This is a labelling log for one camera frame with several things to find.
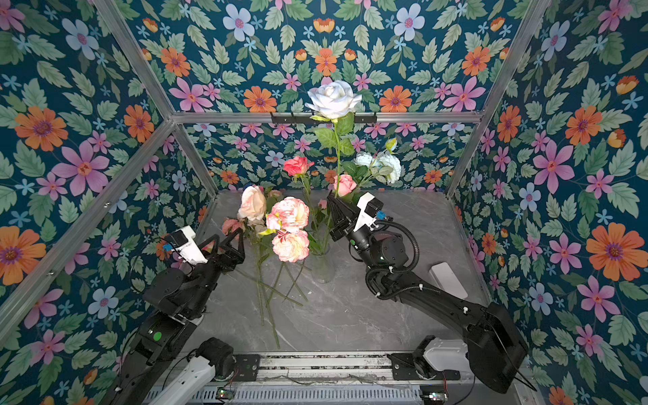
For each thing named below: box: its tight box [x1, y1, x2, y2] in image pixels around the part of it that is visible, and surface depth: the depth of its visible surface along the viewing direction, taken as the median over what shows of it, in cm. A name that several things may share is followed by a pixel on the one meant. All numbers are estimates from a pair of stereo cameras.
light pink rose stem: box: [333, 173, 357, 197], surface depth 62 cm
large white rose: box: [305, 80, 362, 198], surface depth 43 cm
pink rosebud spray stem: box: [221, 217, 281, 350], surface depth 89 cm
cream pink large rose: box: [237, 185, 267, 222], surface depth 60 cm
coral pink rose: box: [282, 156, 316, 213], surface depth 70 cm
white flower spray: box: [352, 137, 402, 189], surface depth 63 cm
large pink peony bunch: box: [265, 196, 310, 264], surface depth 48 cm
